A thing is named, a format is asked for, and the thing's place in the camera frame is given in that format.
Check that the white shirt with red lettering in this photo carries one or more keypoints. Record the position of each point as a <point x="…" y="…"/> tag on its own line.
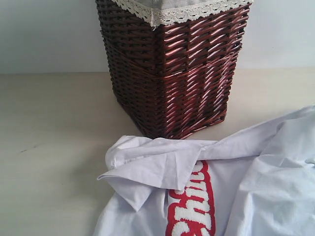
<point x="259" y="181"/>

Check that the brown wicker laundry basket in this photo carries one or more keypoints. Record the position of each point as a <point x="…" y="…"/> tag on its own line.
<point x="172" y="74"/>

